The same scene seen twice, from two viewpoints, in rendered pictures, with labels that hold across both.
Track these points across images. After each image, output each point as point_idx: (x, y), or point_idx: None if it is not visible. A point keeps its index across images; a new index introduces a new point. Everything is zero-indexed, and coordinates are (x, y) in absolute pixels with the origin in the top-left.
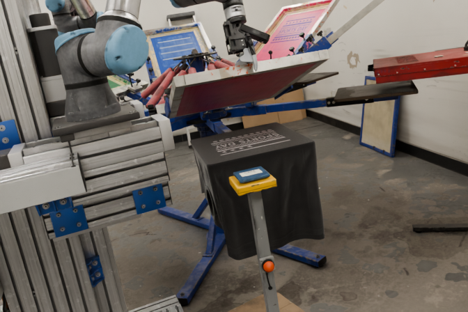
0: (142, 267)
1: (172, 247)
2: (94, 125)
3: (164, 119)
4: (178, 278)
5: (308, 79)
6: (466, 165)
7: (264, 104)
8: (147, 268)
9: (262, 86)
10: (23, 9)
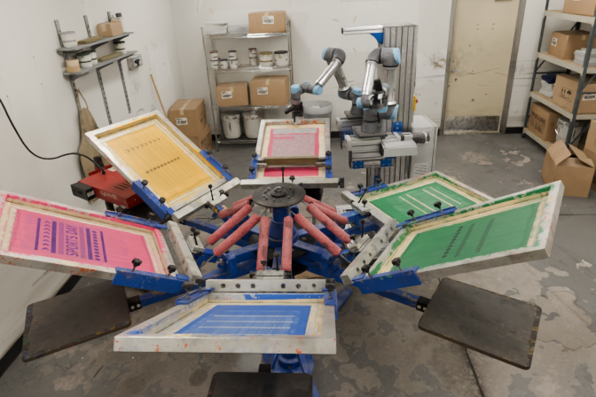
0: (380, 345)
1: (351, 366)
2: None
3: (337, 117)
4: (348, 318)
5: (94, 294)
6: (16, 343)
7: (227, 233)
8: (375, 342)
9: (279, 145)
10: (383, 82)
